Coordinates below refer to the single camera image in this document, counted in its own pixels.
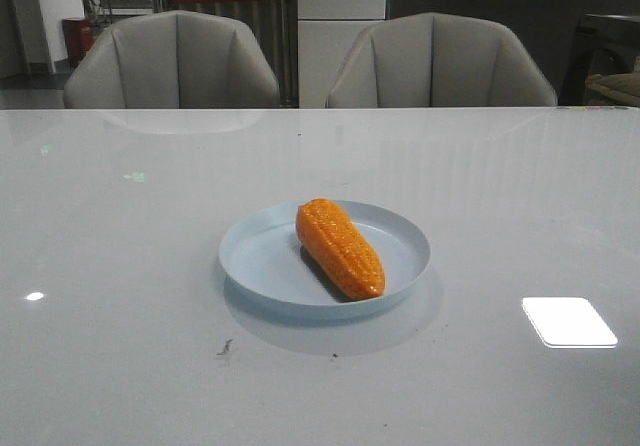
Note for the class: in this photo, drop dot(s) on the beige cushion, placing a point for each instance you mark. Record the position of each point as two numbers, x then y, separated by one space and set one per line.
622 88

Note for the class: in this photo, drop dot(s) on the light blue round plate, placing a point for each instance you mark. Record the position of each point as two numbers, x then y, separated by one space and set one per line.
266 262

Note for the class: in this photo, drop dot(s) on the grey upholstered chair right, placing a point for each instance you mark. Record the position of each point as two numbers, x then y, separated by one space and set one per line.
439 60

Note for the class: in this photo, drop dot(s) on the grey counter with white top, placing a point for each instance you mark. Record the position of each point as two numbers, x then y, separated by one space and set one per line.
551 31

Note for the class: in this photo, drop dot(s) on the grey upholstered chair left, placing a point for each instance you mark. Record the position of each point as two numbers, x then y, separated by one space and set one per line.
174 60

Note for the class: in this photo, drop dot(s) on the grey upholstered chair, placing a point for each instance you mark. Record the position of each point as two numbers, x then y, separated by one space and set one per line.
174 60
439 60

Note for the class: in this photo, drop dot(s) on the white cabinet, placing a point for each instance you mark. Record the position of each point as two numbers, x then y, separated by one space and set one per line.
326 31

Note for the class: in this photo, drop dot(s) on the orange plastic corn cob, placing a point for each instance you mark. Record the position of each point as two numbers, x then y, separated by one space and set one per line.
332 239

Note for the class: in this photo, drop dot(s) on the red trash bin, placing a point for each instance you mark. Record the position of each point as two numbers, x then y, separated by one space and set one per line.
78 36

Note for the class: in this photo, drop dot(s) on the dark wooden armchair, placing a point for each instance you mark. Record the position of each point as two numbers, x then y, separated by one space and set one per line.
602 44

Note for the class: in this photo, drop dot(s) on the metal barrier post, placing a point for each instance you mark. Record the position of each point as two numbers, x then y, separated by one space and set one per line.
287 71

